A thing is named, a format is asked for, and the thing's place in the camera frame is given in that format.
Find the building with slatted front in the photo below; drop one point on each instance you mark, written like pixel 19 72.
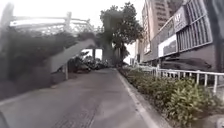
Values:
pixel 190 36

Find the white railing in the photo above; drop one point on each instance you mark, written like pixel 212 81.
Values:
pixel 186 74

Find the dark bushes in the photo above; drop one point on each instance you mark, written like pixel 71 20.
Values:
pixel 26 56

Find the green hedge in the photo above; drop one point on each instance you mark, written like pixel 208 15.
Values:
pixel 176 96

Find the grey paved path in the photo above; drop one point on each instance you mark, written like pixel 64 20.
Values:
pixel 86 103

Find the pale kerb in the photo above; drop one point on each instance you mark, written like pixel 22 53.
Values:
pixel 141 106

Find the large tree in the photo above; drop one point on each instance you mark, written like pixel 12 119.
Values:
pixel 120 26

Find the row of parked scooters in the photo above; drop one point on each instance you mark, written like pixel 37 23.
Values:
pixel 91 63

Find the footbridge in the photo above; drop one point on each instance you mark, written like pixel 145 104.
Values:
pixel 66 53

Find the tall building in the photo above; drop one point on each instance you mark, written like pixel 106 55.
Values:
pixel 160 13

